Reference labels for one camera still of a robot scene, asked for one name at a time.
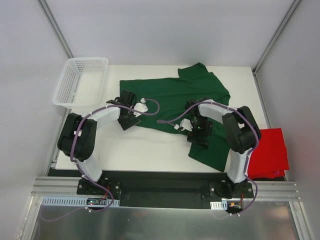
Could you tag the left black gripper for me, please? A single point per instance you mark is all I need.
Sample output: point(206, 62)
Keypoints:
point(130, 122)

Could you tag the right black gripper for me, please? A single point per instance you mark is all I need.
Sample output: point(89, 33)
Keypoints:
point(198, 139)

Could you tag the green t shirt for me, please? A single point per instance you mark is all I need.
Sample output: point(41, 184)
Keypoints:
point(172, 93)

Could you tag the white plastic mesh basket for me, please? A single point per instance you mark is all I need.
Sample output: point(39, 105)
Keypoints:
point(81, 82)

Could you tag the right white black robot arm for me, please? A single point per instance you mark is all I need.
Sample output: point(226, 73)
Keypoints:
point(242, 137)

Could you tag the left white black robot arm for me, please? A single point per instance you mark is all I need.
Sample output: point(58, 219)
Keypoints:
point(77, 139)

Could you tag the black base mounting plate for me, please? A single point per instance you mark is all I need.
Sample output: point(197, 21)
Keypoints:
point(168, 190)

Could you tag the red folded t shirt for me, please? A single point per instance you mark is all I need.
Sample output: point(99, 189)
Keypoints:
point(270, 159)

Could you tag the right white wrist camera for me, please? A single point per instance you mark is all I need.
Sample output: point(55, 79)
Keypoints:
point(185, 125)

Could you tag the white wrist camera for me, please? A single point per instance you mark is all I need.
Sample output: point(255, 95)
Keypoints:
point(185, 125)
point(140, 108)

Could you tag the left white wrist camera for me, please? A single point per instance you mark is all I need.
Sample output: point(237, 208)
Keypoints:
point(140, 108)

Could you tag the right white cable duct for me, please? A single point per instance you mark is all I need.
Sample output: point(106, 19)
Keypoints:
point(219, 205)

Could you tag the white cable duct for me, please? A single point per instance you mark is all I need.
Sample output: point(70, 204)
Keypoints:
point(78, 202)
point(219, 205)

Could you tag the aluminium front rail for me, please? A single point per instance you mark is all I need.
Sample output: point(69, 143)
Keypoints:
point(271, 191)

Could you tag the left white cable duct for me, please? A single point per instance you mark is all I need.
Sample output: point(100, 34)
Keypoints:
point(78, 202)

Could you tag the left aluminium frame post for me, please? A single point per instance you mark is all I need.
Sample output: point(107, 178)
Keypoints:
point(43, 4)

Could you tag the aluminium frame post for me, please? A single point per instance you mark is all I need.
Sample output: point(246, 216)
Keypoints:
point(294, 5)
point(43, 4)

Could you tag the right aluminium frame post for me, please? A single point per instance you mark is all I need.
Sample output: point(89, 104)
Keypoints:
point(294, 5)

